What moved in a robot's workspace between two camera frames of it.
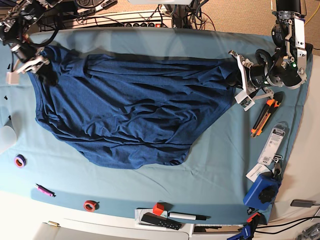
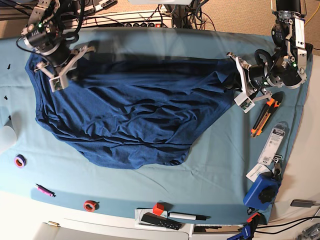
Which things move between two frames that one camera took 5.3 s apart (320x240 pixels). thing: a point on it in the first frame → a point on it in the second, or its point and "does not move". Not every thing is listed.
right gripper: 255,78 does not move
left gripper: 33,62 → 60,62
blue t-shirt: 130,111 does not move
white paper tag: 256,170 does not move
